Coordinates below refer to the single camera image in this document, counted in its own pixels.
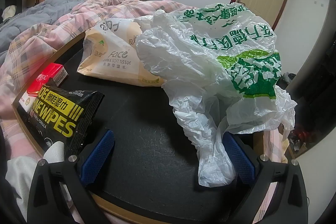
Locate red white tissue pack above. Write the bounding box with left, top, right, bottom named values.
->
left=18, top=63, right=69, bottom=113

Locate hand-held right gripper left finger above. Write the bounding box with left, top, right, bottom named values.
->
left=27, top=130, right=115, bottom=224

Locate pile of clothes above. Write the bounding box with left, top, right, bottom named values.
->
left=0, top=4, right=19, bottom=24

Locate white sock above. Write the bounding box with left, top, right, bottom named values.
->
left=5, top=141, right=72, bottom=211

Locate black yellow wipes pack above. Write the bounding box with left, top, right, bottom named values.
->
left=26, top=82, right=105, bottom=155

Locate pink plaid blanket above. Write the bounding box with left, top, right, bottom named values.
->
left=0, top=0, right=292, bottom=224

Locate grey blanket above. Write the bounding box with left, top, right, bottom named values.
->
left=0, top=0, right=87, bottom=54

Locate beige tissue pack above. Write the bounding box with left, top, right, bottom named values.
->
left=77, top=17, right=168, bottom=88

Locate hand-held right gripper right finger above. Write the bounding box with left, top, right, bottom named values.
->
left=223, top=132, right=309, bottom=224

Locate white green-printed plastic bag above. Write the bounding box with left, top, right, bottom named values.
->
left=136, top=2, right=297, bottom=187

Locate cardboard box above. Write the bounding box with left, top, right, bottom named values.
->
left=12, top=38, right=296, bottom=223

